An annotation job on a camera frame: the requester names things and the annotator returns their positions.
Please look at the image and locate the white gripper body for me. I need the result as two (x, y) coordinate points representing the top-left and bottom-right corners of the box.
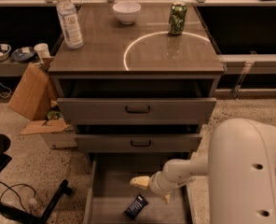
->
(149, 172), (175, 197)

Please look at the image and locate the blue rxbar blueberry bar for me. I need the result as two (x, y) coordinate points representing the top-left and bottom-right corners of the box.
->
(124, 194), (148, 220)

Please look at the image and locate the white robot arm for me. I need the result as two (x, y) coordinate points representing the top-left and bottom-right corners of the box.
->
(130, 119), (276, 224)

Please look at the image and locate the grey bottom drawer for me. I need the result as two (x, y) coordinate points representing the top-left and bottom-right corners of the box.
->
(83, 153), (193, 224)

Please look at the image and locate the grey drawer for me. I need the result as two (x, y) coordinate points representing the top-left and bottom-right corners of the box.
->
(58, 79), (216, 125)
(83, 153), (193, 224)
(75, 125), (201, 153)

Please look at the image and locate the grey middle drawer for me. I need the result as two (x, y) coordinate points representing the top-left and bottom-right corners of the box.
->
(75, 125), (201, 153)

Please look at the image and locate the grey top drawer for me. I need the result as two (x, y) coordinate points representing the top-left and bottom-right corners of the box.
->
(58, 79), (216, 125)

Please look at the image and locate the grey drawer cabinet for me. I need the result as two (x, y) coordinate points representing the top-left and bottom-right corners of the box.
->
(48, 3), (226, 154)

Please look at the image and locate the white box with flap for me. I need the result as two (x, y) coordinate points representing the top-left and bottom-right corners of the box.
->
(21, 119), (76, 148)

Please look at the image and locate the green snack packet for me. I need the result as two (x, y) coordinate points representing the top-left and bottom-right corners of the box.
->
(47, 110), (63, 120)

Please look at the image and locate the brown cardboard box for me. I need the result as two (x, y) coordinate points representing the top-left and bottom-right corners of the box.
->
(7, 57), (60, 121)

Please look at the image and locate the black chair base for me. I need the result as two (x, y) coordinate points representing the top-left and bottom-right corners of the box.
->
(0, 133), (73, 224)

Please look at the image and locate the white paper cup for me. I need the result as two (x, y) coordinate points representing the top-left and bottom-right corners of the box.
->
(34, 43), (50, 59)

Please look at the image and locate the white ceramic bowl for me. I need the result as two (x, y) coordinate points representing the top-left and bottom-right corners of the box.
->
(113, 1), (141, 24)

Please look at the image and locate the green soda can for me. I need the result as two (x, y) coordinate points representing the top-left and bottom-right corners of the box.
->
(169, 1), (187, 35)

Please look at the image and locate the grey low shelf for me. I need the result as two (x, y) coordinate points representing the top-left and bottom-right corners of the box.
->
(0, 57), (53, 78)

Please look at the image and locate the clear plastic water bottle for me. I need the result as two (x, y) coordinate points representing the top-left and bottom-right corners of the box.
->
(57, 0), (83, 49)

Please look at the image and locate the dark blue plate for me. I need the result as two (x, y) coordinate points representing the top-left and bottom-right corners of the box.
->
(11, 47), (35, 63)

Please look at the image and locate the black cable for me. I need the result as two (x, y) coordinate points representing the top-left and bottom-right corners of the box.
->
(0, 177), (39, 215)

